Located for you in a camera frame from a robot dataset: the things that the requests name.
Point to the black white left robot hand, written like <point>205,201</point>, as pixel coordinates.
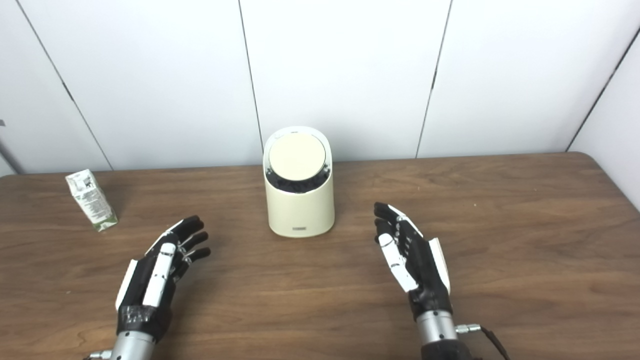
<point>150,280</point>

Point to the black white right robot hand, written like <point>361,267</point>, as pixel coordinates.
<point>422,265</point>

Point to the white green milk carton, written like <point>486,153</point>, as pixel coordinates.
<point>92,202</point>

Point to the cream round bin lid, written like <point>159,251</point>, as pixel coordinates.
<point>297,157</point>

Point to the cream-colored desktop trash bin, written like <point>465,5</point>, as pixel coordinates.
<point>300,210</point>

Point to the black bin liner bag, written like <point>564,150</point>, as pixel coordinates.
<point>299,185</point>

